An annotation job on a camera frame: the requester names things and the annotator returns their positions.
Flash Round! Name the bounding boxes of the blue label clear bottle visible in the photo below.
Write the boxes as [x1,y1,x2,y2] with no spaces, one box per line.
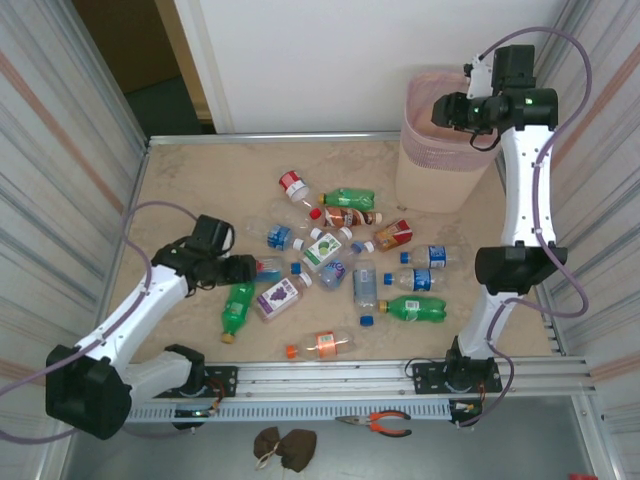
[253,255,303,284]

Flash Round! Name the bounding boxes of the green plastic soda bottle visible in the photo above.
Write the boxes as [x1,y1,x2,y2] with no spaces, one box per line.
[220,281,257,345]
[318,187,376,211]
[377,294,448,324]

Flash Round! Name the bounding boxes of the grape label square bottle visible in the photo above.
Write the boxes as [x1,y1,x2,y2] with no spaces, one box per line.
[253,274,314,324]

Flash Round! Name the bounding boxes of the blue label bottle white cap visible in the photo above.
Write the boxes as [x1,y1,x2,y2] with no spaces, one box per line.
[243,215,306,251]

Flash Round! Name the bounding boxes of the clear bottle red cap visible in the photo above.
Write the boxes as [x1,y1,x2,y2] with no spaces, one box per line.
[269,198,323,229]

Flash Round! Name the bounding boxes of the lime label square bottle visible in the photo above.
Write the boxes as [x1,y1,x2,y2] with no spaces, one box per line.
[299,227,353,274]

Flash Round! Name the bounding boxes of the red white label bottle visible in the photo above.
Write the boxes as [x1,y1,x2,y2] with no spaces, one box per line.
[278,169,311,205]

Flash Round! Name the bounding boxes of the orange label clear bottle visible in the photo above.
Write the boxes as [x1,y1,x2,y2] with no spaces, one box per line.
[285,327,362,361]

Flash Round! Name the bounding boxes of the grey label clear bottle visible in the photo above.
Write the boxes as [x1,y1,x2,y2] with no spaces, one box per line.
[352,267,379,327]

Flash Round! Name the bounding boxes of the red orange drink carton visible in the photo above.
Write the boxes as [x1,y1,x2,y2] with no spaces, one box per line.
[372,218,415,255]

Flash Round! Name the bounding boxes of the cream slatted waste bin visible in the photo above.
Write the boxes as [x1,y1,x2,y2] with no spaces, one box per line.
[394,69,504,215]

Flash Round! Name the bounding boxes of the small left circuit board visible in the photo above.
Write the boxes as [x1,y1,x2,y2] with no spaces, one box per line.
[172,407,222,420]

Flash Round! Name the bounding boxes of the small circuit board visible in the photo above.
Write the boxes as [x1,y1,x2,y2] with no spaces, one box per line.
[449,399,484,427]
[172,407,222,420]

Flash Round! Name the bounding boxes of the brown cloth bag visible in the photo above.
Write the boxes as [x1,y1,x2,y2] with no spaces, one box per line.
[252,427,319,474]

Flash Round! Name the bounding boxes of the brown wooden door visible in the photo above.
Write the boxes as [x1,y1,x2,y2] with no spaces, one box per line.
[72,0,187,96]

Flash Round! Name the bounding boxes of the small right circuit board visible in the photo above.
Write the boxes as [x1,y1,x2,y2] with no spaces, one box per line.
[449,399,484,427]

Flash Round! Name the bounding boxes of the grey metal lower shelf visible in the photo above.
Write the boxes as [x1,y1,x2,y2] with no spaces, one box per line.
[49,397,609,480]

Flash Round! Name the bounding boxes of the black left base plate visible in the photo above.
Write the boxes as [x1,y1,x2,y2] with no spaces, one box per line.
[199,365,239,400]

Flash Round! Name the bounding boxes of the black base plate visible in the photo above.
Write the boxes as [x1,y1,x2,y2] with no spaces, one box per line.
[199,365,239,400]
[412,358,503,396]

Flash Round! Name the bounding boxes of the aluminium table edge rail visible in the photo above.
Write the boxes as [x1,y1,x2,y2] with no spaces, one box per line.
[146,131,405,148]

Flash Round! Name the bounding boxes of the grey slotted cable duct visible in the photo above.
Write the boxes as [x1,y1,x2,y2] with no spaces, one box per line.
[127,401,454,425]

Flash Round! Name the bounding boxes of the white door frame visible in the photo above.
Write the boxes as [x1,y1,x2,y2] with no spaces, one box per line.
[172,0,236,135]

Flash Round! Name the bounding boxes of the orange handled pliers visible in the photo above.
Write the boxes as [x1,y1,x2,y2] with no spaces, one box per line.
[334,409,414,439]

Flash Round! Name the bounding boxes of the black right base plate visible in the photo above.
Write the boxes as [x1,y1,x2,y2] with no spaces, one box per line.
[412,358,503,396]

